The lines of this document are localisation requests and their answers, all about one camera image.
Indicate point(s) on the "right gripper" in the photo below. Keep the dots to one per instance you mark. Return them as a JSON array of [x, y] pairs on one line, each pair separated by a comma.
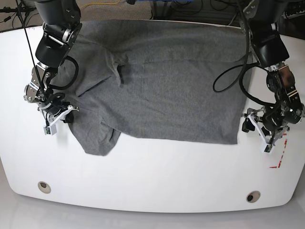
[[52, 114]]

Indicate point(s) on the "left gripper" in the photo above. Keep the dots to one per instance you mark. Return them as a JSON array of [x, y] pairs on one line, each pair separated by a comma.
[[268, 130]]

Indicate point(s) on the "grey T-shirt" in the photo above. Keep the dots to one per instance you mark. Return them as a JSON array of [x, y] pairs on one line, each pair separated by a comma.
[[158, 80]]

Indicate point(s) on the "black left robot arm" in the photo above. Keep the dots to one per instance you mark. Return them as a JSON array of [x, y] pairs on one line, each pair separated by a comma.
[[259, 22]]

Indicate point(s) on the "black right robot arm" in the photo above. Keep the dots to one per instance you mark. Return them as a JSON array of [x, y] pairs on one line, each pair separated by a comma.
[[61, 26]]

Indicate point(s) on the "red tape marker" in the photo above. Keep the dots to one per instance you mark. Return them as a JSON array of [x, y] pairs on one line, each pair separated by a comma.
[[278, 153]]

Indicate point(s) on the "right table grommet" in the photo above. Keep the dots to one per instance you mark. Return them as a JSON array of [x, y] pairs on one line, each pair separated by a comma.
[[253, 196]]

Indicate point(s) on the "table grommet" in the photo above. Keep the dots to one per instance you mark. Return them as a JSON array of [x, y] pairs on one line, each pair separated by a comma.
[[253, 196], [44, 187]]

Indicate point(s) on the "left table grommet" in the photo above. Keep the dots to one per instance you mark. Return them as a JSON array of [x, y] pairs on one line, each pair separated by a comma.
[[44, 187]]

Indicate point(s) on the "black tripod stand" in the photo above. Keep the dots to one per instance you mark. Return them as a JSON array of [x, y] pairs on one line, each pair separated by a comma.
[[23, 9]]

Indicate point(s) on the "white power strip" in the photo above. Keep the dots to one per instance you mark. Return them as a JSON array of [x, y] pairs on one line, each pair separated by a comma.
[[293, 13]]

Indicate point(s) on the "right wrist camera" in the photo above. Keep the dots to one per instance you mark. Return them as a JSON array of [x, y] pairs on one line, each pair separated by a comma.
[[50, 129]]

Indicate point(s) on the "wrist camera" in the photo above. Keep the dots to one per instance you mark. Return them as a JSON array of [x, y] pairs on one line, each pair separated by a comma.
[[267, 148], [50, 129]]

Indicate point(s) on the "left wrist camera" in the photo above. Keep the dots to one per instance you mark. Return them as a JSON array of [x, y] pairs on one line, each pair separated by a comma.
[[267, 148]]

